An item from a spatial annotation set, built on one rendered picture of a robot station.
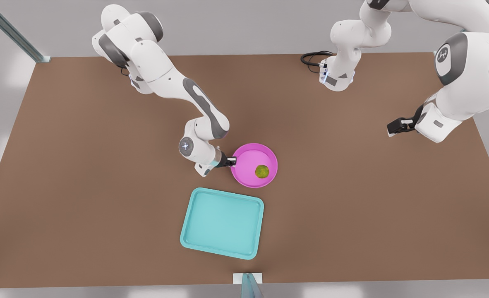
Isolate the pink round plate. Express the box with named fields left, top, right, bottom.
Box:
left=230, top=143, right=278, bottom=189

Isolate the turquoise rectangular tray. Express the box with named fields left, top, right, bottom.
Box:
left=180, top=187, right=265, bottom=260

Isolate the black cable loop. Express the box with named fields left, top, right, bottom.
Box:
left=301, top=51, right=334, bottom=74

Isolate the silver frame post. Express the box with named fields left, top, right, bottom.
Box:
left=233, top=272, right=264, bottom=298
left=0, top=0, right=51, bottom=63

